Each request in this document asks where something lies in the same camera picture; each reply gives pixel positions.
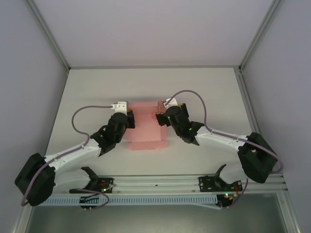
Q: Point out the pink paper box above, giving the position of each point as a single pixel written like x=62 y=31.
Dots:
x=145 y=131

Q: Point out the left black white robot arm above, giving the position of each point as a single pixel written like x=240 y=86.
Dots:
x=73 y=155

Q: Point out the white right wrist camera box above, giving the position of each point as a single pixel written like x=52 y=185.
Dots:
x=170 y=103

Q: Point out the grey metal panel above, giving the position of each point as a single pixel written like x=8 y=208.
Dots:
x=155 y=221

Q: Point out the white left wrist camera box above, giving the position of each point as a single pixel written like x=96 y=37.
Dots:
x=120 y=106

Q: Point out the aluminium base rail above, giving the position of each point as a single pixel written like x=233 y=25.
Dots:
x=155 y=182

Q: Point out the aluminium side rail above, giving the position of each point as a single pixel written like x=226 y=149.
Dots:
x=250 y=109

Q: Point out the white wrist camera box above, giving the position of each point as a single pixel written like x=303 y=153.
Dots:
x=170 y=103
x=120 y=106

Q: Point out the aluminium frame post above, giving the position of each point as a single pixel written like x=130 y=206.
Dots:
x=260 y=34
x=48 y=34

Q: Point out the black controller board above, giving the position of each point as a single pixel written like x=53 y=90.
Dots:
x=88 y=201
x=226 y=199

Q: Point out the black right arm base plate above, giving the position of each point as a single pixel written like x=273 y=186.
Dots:
x=206 y=183

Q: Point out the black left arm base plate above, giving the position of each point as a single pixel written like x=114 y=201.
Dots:
x=107 y=183

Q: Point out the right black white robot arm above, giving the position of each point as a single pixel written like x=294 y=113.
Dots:
x=218 y=140

